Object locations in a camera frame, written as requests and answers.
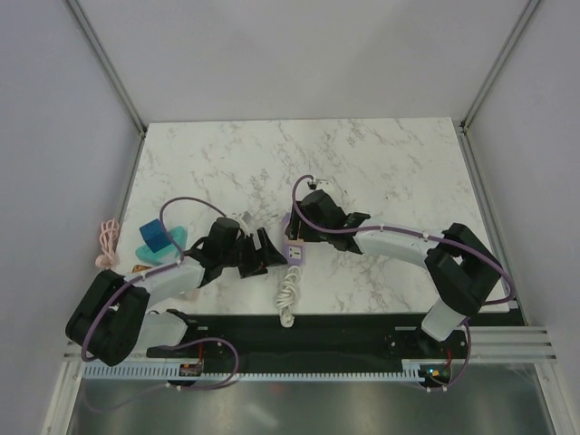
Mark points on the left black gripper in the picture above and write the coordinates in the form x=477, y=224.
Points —
x=261, y=258

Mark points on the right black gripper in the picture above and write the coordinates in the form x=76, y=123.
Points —
x=292, y=228

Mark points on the blue cube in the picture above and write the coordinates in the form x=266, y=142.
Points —
x=154, y=236

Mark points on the purple power strip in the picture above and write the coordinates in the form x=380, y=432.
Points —
x=295, y=256

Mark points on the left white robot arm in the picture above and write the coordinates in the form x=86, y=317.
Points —
x=114, y=318

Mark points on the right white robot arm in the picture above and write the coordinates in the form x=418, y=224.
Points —
x=461, y=268

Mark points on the teal triangular power strip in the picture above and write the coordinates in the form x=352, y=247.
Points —
x=165, y=254

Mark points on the orange patterned block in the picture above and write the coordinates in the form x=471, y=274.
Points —
x=139, y=268

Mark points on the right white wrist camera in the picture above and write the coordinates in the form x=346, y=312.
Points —
x=320, y=184

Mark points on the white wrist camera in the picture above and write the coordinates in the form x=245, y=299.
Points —
x=320, y=184
x=245, y=220

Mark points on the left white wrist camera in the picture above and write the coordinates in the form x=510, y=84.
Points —
x=245, y=220

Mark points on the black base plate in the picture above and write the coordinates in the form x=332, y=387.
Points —
x=315, y=343

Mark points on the white slotted cable duct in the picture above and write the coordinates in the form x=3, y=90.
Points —
x=181, y=371

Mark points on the left aluminium frame post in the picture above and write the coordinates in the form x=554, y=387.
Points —
x=80, y=17

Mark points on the aluminium frame post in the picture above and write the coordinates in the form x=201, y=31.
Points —
x=80, y=17
x=507, y=49

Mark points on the right aluminium frame post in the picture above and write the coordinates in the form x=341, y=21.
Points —
x=507, y=49

